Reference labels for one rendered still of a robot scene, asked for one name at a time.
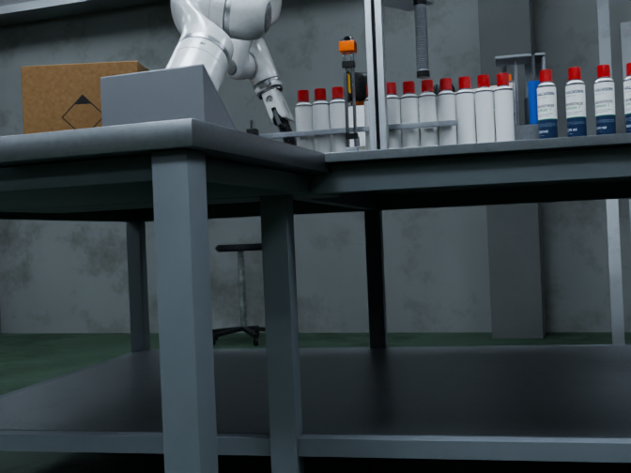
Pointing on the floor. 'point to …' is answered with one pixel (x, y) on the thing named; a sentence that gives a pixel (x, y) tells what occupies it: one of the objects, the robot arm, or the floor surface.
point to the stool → (240, 293)
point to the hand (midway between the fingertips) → (289, 140)
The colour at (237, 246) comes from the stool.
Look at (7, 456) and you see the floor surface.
